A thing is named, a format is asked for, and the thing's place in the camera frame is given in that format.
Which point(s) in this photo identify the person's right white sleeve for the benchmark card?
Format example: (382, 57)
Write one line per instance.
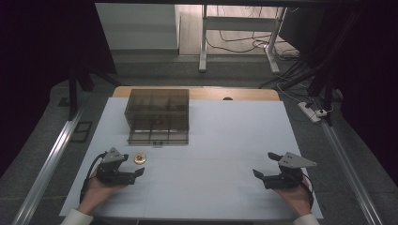
(308, 220)

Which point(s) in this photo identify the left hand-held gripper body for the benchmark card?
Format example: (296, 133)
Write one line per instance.
(109, 165)

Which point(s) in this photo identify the white power strip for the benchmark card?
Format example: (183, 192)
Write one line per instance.
(308, 111)

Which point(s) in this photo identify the wooden table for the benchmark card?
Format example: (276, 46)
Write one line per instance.
(219, 93)

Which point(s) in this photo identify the person's left hand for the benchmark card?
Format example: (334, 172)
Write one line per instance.
(97, 193)

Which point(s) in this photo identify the white metal desk frame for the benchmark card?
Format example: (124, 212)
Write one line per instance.
(241, 23)

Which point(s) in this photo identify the white plug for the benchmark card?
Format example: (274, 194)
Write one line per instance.
(321, 112)

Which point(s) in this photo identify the white table sheet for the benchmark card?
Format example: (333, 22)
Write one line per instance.
(212, 162)

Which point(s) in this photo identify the person's white sleeve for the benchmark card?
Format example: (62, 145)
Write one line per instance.
(76, 217)
(308, 220)

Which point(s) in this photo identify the white cabinet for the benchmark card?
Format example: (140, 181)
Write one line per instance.
(137, 26)

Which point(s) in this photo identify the black curtain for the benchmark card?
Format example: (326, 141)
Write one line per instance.
(372, 78)
(37, 62)

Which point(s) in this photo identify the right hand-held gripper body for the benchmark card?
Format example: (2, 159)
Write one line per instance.
(289, 170)

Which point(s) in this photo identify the aluminium floor rail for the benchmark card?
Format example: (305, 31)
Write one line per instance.
(350, 168)
(47, 172)

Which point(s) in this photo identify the person's right hand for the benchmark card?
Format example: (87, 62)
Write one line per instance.
(295, 200)

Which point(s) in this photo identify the small round golden ornament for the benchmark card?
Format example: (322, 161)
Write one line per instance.
(140, 158)

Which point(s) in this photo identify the person's left white sleeve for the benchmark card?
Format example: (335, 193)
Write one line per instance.
(76, 217)

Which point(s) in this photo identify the black metal stand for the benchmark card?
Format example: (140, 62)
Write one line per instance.
(73, 93)
(327, 93)

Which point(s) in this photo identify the black rectangular floor frame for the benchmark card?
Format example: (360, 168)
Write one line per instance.
(82, 132)

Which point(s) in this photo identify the transparent brown compartment box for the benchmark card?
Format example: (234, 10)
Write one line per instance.
(158, 115)

